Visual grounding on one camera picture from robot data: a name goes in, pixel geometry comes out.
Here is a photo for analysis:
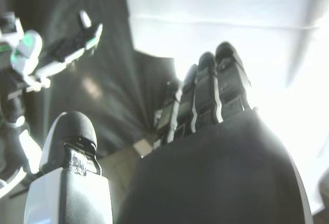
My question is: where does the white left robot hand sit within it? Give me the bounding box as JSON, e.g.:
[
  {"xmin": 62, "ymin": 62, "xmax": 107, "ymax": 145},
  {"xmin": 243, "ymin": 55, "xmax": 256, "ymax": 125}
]
[{"xmin": 24, "ymin": 41, "xmax": 314, "ymax": 224}]

